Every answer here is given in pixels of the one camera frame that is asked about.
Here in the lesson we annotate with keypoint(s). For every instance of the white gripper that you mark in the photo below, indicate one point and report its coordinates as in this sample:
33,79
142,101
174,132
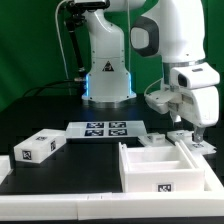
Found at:
196,97

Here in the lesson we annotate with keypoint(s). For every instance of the white cabinet box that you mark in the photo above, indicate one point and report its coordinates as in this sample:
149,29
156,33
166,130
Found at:
159,169

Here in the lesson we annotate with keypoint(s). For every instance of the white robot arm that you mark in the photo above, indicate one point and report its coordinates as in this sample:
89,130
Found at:
172,29

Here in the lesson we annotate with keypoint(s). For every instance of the white cabinet top block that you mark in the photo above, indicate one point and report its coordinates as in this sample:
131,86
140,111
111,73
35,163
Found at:
39,146

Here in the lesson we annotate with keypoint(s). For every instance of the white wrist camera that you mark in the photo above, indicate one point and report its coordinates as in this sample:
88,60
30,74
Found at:
158,100

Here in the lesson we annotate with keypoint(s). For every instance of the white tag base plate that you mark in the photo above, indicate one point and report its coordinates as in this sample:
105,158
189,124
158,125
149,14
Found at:
105,129

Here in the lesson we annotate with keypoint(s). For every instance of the white U-shaped fence frame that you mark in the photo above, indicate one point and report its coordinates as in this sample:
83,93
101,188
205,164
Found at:
117,205

